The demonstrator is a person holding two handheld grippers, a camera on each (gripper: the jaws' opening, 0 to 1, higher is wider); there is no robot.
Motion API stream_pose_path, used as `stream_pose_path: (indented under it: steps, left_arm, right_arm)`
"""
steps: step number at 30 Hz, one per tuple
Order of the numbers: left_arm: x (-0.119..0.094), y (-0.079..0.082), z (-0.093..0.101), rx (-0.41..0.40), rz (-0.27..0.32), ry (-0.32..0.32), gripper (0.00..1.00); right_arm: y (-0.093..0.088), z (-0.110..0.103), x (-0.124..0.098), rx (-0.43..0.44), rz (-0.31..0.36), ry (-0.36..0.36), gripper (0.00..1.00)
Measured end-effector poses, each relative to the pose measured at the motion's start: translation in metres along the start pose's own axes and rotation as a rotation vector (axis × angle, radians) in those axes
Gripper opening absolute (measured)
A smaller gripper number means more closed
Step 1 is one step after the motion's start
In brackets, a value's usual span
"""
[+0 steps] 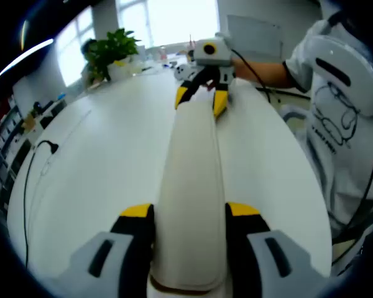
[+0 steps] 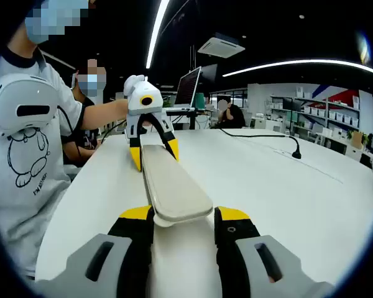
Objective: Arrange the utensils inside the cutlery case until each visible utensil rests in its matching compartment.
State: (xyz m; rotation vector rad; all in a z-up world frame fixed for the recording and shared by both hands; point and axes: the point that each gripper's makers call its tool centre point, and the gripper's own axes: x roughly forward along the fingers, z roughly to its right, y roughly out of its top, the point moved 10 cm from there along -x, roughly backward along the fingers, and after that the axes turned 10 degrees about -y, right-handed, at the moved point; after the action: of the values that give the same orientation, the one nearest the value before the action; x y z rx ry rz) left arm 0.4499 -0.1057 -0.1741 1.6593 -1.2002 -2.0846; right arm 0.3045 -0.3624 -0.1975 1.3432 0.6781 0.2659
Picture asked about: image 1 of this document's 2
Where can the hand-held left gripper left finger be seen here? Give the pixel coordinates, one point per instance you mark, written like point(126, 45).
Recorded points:
point(112, 267)

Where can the person in white shirt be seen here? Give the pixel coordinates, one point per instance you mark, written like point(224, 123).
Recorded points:
point(329, 161)

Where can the large bright window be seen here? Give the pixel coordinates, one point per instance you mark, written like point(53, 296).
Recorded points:
point(174, 21)

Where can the white chest device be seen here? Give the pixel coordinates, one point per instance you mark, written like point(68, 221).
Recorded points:
point(345, 71)

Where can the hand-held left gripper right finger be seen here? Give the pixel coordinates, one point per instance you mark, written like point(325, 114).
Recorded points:
point(276, 267)

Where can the cream cutlery case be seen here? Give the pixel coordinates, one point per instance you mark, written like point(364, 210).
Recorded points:
point(189, 186)

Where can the straight ceiling light strip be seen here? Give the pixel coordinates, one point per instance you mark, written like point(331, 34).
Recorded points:
point(25, 57)

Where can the white game controller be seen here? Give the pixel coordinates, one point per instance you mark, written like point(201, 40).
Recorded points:
point(183, 71)

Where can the potted green plant white pot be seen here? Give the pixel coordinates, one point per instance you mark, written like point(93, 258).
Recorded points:
point(112, 49)

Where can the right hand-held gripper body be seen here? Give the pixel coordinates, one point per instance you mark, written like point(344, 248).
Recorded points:
point(220, 54)

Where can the storage shelf with white bins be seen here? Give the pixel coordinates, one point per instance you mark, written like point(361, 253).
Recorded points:
point(6, 146)

